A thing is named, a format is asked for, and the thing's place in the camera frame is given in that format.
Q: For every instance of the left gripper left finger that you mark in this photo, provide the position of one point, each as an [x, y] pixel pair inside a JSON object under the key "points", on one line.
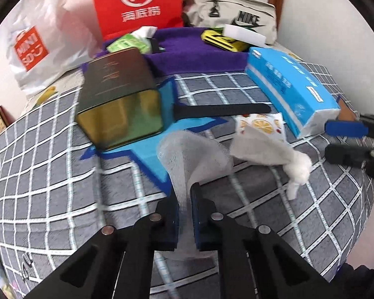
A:
{"points": [[115, 263]]}

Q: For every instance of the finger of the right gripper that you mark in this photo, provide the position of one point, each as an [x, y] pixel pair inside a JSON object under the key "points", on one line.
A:
{"points": [[347, 155], [345, 128]]}

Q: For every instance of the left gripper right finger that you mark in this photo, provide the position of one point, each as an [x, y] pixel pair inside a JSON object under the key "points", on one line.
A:
{"points": [[253, 262]]}

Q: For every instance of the white tissue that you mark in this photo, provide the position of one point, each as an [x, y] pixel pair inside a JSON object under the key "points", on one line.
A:
{"points": [[254, 146]]}

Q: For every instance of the blue tissue pack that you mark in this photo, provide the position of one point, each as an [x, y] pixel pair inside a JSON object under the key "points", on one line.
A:
{"points": [[303, 101]]}

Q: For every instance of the orange print tissue packet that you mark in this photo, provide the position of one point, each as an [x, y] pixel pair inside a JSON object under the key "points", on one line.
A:
{"points": [[271, 124]]}

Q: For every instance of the grey checked bedsheet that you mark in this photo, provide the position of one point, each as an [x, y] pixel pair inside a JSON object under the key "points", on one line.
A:
{"points": [[52, 200]]}

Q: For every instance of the blue star patch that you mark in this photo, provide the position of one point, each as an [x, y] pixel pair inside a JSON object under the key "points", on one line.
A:
{"points": [[144, 152]]}

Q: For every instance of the yellow black tag item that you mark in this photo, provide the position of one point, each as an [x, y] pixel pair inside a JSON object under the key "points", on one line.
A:
{"points": [[216, 39]]}

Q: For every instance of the purple towel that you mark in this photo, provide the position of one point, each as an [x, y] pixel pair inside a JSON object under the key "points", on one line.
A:
{"points": [[135, 66]]}

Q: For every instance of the beige Nike bag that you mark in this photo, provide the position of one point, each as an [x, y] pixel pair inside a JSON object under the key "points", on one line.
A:
{"points": [[254, 15]]}

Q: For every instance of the green tissue packet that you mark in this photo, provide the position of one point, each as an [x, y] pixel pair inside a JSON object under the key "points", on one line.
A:
{"points": [[128, 41]]}

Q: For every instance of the white mint sock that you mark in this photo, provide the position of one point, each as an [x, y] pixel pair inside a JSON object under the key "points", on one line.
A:
{"points": [[144, 33]]}

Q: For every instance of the white Miniso plastic bag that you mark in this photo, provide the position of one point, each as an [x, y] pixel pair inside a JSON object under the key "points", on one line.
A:
{"points": [[40, 40]]}

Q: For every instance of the red Haidilao paper bag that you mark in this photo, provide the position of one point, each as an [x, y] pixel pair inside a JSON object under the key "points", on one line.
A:
{"points": [[119, 17]]}

